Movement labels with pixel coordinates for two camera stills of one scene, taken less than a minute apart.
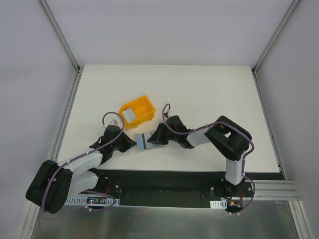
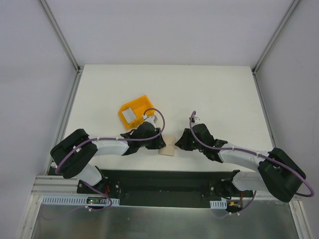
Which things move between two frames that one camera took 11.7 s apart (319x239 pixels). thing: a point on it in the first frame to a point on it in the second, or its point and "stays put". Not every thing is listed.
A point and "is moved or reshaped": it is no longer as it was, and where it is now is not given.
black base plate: (177, 188) stays put
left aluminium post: (61, 35) stays put
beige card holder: (155, 146) is moved or reshaped
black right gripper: (162, 134) to (187, 139)
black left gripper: (123, 143) to (156, 138)
